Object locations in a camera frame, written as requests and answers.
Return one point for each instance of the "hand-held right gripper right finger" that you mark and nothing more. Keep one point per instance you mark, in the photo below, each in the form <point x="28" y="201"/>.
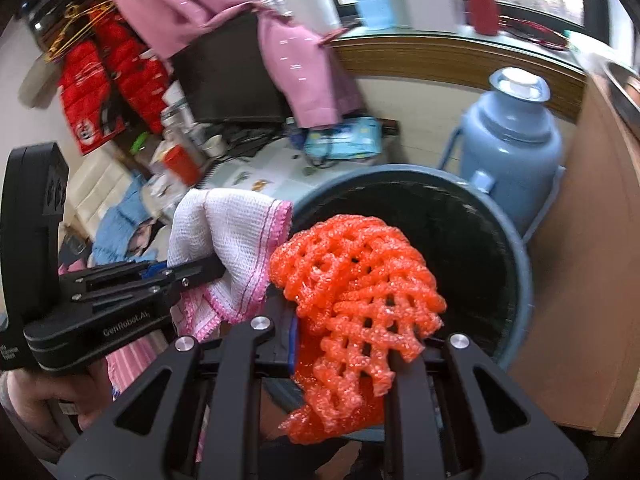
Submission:
<point x="410" y="410"/>

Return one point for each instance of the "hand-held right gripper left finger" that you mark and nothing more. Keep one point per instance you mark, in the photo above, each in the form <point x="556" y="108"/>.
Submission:
<point x="293" y="350"/>

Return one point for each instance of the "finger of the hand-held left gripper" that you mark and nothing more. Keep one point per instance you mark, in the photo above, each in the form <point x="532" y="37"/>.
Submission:
<point x="195" y="272"/>
<point x="155" y="271"/>

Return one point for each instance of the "white cloth with pink edge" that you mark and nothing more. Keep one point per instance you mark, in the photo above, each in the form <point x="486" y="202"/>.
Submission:
<point x="235" y="230"/>

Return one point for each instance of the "orange foam fruit net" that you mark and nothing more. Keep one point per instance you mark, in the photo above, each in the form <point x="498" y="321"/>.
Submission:
<point x="350" y="285"/>

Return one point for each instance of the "blue bin with black liner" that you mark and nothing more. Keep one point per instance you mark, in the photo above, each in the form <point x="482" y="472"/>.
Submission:
<point x="450" y="220"/>

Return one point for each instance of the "person's left hand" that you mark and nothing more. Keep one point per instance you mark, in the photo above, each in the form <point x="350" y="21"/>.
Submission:
<point x="50" y="390"/>

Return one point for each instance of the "blue knit scarf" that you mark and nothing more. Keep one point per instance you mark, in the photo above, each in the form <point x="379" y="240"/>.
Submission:
<point x="120" y="225"/>

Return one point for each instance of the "cream padded chair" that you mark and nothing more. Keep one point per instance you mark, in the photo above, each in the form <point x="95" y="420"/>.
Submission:
<point x="100" y="185"/>

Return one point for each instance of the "pink striped bed sheet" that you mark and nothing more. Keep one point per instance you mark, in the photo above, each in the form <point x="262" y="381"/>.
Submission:
<point x="135" y="365"/>

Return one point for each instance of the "red cup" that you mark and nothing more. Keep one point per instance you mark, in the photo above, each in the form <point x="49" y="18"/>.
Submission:
<point x="182" y="165"/>

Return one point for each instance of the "green plastic item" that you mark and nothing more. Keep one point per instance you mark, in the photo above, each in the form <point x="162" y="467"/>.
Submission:
<point x="139" y="144"/>

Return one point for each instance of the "white cup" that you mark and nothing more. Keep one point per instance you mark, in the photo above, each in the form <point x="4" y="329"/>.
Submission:
<point x="215" y="146"/>

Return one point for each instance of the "table with patterned cover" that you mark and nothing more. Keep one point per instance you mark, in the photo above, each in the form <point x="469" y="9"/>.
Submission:
<point x="280" y="175"/>

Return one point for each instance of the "red puffer jacket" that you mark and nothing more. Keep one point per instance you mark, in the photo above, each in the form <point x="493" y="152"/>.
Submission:
<point x="85" y="90"/>

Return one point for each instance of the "black computer monitor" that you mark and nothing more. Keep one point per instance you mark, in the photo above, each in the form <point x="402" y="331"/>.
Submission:
<point x="225" y="75"/>

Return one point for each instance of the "blue tissue packet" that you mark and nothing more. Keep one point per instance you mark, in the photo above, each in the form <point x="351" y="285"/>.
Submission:
<point x="345" y="137"/>

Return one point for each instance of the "yellow clothes hanger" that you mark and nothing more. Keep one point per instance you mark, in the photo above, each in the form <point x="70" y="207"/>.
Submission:
<point x="75" y="30"/>

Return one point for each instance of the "wooden cabinet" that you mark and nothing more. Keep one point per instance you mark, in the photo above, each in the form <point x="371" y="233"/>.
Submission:
<point x="590" y="260"/>

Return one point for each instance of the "blue thermos jug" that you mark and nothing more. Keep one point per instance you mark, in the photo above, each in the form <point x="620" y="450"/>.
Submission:
<point x="505" y="155"/>

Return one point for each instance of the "white insulated bottle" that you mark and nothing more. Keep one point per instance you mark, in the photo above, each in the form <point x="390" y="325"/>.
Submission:
<point x="310" y="0"/>

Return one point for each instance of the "blue water bottle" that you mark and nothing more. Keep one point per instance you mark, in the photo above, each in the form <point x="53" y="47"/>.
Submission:
<point x="374" y="2"/>

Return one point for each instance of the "wooden window sill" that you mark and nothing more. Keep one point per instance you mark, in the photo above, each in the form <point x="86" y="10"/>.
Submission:
<point x="450" y="65"/>

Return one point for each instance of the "white box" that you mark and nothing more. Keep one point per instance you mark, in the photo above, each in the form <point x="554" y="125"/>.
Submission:
<point x="435" y="2"/>

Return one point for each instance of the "metal bowl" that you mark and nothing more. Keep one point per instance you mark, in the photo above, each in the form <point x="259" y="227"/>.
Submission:
<point x="625" y="95"/>

